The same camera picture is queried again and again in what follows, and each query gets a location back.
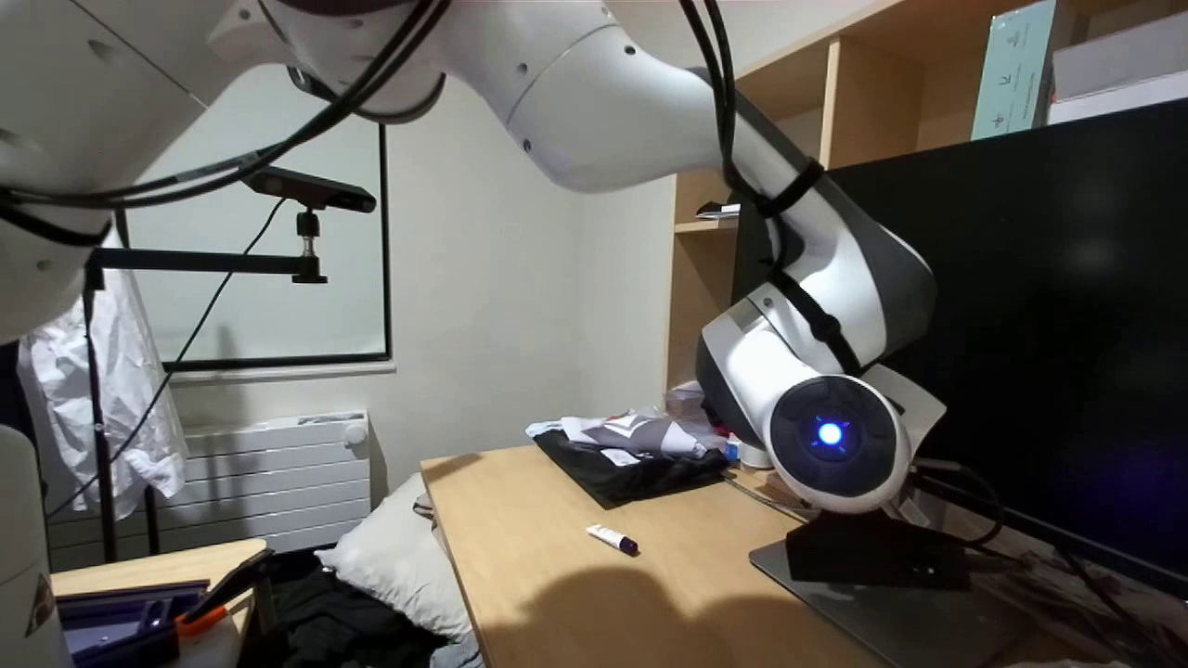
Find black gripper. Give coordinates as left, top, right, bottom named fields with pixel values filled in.
left=783, top=514, right=967, bottom=588

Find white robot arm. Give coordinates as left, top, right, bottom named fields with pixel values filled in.
left=0, top=0, right=944, bottom=514

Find grey monitor stand base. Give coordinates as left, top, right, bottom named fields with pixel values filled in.
left=748, top=540, right=1035, bottom=668

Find white tube black cap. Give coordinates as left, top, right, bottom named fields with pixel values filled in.
left=585, top=522, right=638, bottom=558

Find white paper sheets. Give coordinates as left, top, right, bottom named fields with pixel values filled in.
left=523, top=413, right=724, bottom=457

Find black computer monitor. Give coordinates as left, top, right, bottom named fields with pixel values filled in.
left=835, top=104, right=1188, bottom=595

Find white pillow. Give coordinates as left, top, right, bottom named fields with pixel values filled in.
left=318, top=476, right=472, bottom=639

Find wooden shelf unit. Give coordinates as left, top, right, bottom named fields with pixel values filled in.
left=668, top=0, right=1035, bottom=381

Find teal book on shelf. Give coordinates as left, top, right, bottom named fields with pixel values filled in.
left=967, top=0, right=1059, bottom=139

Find white radiator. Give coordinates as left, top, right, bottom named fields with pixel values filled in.
left=158, top=413, right=372, bottom=551

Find wooden side box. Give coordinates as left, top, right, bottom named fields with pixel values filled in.
left=53, top=538, right=266, bottom=668

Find blue tool tray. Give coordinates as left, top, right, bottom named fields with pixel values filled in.
left=58, top=580, right=206, bottom=668

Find white hanging cloth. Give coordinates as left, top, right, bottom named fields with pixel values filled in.
left=18, top=272, right=184, bottom=518

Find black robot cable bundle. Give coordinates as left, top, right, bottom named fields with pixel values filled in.
left=0, top=0, right=1006, bottom=551

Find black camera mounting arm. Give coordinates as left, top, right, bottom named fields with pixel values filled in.
left=57, top=216, right=325, bottom=564

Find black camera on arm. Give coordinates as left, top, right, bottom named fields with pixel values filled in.
left=243, top=167, right=373, bottom=210

